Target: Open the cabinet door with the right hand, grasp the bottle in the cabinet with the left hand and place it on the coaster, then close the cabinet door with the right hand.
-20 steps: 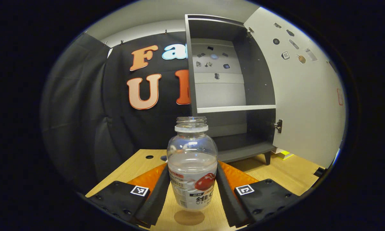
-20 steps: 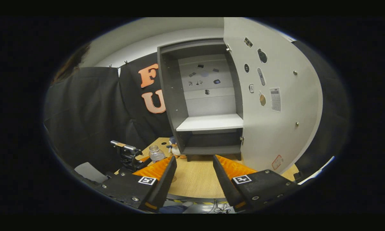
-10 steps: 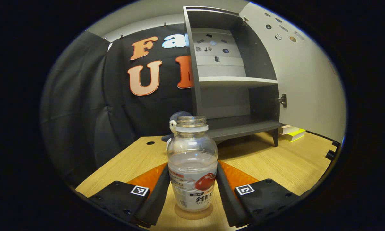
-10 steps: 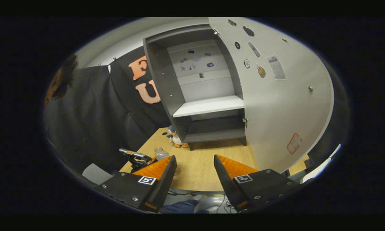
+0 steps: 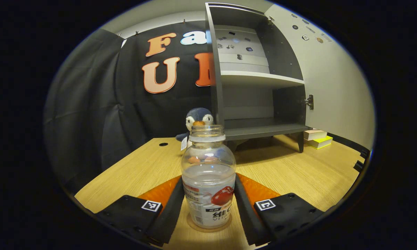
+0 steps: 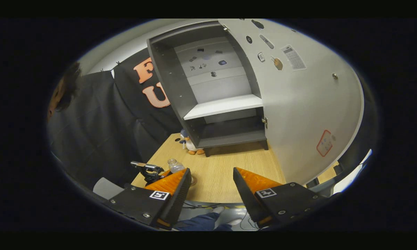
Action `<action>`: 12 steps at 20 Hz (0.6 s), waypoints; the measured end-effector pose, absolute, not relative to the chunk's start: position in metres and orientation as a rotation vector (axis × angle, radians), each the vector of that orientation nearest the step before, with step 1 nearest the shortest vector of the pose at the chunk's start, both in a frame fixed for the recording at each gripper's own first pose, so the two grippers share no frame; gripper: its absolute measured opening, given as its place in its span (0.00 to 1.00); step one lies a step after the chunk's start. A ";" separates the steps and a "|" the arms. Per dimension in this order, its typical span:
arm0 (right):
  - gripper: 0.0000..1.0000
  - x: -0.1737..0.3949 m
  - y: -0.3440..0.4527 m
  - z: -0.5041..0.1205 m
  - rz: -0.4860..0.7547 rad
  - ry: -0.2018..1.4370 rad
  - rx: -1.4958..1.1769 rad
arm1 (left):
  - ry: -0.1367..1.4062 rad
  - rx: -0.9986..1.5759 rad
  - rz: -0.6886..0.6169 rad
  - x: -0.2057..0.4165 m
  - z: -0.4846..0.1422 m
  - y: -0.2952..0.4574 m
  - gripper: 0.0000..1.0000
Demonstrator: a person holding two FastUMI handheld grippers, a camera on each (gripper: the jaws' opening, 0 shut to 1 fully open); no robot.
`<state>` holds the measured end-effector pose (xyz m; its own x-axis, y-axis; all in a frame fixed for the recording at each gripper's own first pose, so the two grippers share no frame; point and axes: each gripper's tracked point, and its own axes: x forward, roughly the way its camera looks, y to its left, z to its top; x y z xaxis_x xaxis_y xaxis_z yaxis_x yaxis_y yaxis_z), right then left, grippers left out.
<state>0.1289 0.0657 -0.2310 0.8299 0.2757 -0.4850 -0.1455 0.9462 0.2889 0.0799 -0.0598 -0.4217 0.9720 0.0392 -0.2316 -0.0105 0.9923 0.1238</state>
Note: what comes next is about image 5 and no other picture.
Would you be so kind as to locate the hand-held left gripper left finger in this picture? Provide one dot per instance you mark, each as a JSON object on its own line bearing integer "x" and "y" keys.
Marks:
{"x": 166, "y": 215}

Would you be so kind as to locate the black backdrop cloth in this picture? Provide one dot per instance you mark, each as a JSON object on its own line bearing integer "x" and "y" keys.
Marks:
{"x": 90, "y": 104}

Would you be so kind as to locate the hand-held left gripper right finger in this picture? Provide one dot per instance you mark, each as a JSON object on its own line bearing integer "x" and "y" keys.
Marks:
{"x": 250, "y": 215}

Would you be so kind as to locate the pale pink book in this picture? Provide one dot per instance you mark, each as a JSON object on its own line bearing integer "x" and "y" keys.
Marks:
{"x": 314, "y": 134}

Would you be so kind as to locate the grey cabinet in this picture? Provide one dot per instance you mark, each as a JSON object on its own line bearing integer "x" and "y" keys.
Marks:
{"x": 285, "y": 62}

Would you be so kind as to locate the yellow book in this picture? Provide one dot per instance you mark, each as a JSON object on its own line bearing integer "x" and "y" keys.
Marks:
{"x": 321, "y": 142}

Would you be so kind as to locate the penguin plush toy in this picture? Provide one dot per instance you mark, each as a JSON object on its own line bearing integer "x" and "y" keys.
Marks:
{"x": 198, "y": 116}

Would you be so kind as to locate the round brown coaster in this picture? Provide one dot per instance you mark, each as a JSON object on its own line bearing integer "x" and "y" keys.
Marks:
{"x": 208, "y": 230}

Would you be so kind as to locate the clear plastic bottle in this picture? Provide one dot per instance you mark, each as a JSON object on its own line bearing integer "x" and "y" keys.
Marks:
{"x": 208, "y": 180}

